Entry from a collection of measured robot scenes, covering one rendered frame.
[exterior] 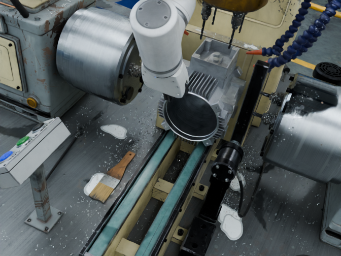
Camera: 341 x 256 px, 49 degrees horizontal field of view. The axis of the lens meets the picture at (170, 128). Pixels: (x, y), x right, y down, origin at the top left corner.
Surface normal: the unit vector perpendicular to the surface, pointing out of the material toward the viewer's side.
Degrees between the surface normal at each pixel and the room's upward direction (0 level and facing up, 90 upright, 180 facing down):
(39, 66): 89
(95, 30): 28
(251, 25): 90
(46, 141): 51
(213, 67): 90
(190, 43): 90
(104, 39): 35
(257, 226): 0
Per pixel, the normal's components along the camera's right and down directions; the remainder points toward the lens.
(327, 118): -0.15, -0.19
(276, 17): -0.39, 0.59
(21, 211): 0.13, -0.73
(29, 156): 0.78, -0.19
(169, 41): 0.58, 0.75
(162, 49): 0.26, 0.90
